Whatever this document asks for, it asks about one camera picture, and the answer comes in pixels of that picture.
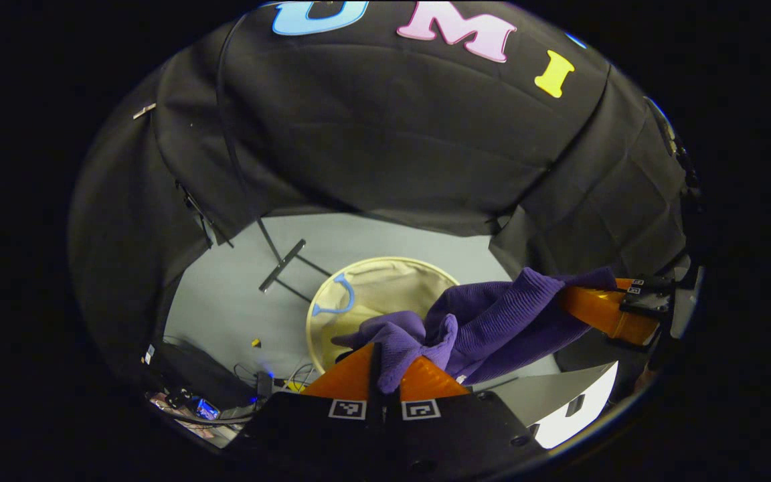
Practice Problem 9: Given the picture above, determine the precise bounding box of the black clothes rack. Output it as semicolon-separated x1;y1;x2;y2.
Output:
215;13;334;305

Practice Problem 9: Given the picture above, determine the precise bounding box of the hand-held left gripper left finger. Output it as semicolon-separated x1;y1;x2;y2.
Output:
225;343;385;473

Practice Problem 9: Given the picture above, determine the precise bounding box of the purple corduroy shirt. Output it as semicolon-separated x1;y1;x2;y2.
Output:
331;266;619;394

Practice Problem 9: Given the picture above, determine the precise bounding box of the cream laundry hamper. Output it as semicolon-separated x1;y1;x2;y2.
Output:
305;256;461;376

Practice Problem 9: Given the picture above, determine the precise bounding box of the black backdrop cloth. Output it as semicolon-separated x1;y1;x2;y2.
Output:
68;0;691;376

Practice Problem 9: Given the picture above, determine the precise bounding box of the blue lit device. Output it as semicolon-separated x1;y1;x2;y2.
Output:
188;396;221;421

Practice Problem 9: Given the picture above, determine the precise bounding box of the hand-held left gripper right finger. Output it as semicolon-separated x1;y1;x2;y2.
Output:
385;356;550;473

